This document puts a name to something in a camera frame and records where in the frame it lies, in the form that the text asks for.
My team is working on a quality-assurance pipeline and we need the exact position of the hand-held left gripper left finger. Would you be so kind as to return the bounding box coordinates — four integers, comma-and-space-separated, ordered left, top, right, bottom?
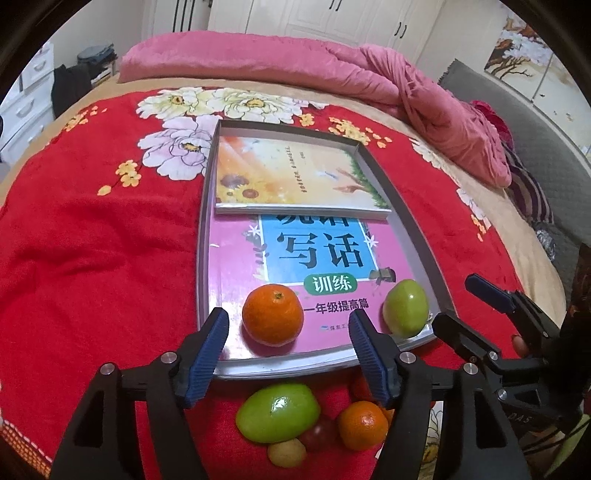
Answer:
50, 307, 230, 480

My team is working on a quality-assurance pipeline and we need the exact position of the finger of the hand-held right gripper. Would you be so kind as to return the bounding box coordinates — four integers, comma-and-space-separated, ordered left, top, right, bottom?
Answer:
431, 312, 504, 374
465, 274, 561, 356

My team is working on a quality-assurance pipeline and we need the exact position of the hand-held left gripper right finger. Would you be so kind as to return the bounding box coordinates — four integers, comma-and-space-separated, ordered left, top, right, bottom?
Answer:
348, 309, 536, 480

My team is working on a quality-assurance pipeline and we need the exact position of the orange tangerine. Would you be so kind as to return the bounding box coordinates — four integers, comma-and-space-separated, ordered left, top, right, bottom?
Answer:
337, 401, 389, 452
350, 371, 376, 403
242, 284, 304, 347

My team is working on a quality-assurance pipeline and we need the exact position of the green apple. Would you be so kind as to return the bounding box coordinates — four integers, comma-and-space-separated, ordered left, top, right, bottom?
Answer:
235, 384, 321, 445
381, 279, 428, 337

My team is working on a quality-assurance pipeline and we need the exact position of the red cherry tomato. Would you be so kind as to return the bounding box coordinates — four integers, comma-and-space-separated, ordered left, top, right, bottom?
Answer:
298, 418, 340, 452

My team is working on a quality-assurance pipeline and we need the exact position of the grey cardboard tray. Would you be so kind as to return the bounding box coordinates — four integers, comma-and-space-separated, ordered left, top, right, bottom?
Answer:
196, 119, 455, 380

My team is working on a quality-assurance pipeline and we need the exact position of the grey patterned cloth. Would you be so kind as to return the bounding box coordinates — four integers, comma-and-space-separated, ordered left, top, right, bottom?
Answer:
536, 226, 561, 259

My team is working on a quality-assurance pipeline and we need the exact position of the beige bed sheet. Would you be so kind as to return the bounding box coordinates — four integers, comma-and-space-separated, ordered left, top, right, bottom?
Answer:
44, 74, 571, 315

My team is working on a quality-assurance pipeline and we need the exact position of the striped pillow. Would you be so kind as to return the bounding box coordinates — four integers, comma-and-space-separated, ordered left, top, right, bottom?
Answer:
503, 148, 555, 224

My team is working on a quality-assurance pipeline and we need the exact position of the small yellow fruit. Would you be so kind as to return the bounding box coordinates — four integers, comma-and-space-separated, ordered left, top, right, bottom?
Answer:
268, 438, 308, 468

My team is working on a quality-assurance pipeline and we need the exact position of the pink cover workbook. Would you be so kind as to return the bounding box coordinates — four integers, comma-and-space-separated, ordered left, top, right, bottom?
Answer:
208, 212, 435, 361

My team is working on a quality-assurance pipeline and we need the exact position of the grey padded headboard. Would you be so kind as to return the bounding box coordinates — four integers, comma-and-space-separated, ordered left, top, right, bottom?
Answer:
436, 59, 591, 287

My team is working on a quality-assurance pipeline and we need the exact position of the dark red cloth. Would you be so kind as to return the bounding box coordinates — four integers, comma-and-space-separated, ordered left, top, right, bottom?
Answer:
471, 100, 514, 151

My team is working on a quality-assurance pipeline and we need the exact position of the red floral blanket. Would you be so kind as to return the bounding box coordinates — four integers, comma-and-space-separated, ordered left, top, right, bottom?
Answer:
0, 85, 568, 480

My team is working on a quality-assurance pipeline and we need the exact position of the sunflower cover book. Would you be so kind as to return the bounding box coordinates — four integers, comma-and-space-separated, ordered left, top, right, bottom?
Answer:
215, 135, 392, 217

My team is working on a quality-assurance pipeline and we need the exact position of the dark hanging clothing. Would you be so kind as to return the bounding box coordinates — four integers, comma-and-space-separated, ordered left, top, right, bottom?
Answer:
51, 65, 93, 118

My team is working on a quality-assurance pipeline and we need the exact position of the pink quilt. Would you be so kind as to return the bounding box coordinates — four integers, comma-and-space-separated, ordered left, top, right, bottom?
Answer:
117, 30, 513, 188

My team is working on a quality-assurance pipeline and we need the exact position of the white drawer cabinet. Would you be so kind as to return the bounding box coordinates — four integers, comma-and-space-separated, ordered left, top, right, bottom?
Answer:
0, 41, 56, 164

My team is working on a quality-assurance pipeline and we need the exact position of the pile of folded jeans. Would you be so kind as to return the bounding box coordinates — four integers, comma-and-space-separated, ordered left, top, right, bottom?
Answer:
76, 44, 116, 77

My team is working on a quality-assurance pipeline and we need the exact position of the white wardrobe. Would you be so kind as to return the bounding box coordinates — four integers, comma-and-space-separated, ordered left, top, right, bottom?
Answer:
139, 0, 458, 61

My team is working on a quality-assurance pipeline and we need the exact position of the tree wall painting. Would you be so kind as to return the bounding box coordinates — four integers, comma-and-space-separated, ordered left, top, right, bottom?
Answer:
482, 14, 561, 102

